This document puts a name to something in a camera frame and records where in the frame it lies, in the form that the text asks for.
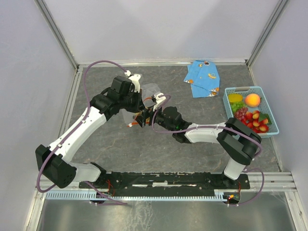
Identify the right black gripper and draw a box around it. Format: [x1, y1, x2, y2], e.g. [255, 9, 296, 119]
[132, 102, 174, 133]

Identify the clear zip bag orange zipper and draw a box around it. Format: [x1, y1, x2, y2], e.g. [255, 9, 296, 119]
[121, 83, 161, 128]

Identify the yellow starfruit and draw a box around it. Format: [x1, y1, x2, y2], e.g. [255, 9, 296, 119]
[228, 94, 243, 103]

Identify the orange peach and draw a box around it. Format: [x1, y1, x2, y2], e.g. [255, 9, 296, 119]
[244, 93, 261, 108]

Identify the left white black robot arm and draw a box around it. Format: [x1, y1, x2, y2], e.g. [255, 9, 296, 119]
[35, 74, 145, 188]

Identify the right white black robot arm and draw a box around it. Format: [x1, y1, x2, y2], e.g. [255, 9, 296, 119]
[135, 106, 262, 188]

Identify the blue patterned cloth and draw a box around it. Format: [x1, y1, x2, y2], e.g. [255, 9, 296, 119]
[183, 60, 220, 98]

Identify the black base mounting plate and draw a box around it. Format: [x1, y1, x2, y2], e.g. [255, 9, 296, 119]
[91, 172, 250, 197]

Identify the green grapes bunch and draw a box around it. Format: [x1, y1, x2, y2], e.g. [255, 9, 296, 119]
[231, 101, 246, 113]

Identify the purple grapes bunch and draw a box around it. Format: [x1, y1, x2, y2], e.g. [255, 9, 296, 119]
[234, 107, 248, 120]

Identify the light blue plastic basket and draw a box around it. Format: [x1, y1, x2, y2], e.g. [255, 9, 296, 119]
[222, 86, 280, 139]

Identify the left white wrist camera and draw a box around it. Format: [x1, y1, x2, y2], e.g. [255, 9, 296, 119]
[124, 70, 141, 93]

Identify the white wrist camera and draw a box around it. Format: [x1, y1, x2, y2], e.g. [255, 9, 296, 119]
[124, 70, 141, 93]
[152, 92, 167, 112]

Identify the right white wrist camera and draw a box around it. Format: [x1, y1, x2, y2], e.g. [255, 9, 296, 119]
[152, 92, 167, 112]

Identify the light blue cable duct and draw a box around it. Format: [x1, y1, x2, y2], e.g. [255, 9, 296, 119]
[45, 189, 228, 201]

